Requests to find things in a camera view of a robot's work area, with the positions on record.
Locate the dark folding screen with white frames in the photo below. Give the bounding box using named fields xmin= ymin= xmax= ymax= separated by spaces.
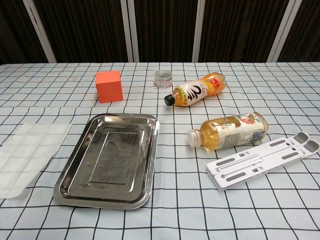
xmin=0 ymin=0 xmax=320 ymax=65

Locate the stainless steel rectangular tray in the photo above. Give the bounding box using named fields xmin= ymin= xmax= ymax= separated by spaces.
xmin=52 ymin=112 xmax=161 ymax=211

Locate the small clear round jar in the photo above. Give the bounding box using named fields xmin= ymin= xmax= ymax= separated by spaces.
xmin=154 ymin=70 xmax=173 ymax=89

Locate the white folding laptop stand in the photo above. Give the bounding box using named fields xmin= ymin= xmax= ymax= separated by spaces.
xmin=205 ymin=132 xmax=320 ymax=192

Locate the tea bottle with black cap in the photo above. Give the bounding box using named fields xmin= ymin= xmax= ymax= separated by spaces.
xmin=163 ymin=71 xmax=227 ymax=108

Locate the checkered blue tablecloth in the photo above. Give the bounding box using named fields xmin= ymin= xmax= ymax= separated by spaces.
xmin=0 ymin=61 xmax=320 ymax=240

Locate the white translucent sheet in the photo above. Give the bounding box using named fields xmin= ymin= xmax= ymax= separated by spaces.
xmin=0 ymin=122 xmax=73 ymax=200

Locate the tea bottle with white cap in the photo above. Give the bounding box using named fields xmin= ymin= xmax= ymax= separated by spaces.
xmin=187 ymin=111 xmax=270 ymax=151

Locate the orange cube block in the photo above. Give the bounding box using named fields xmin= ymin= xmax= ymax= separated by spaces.
xmin=95 ymin=70 xmax=125 ymax=104

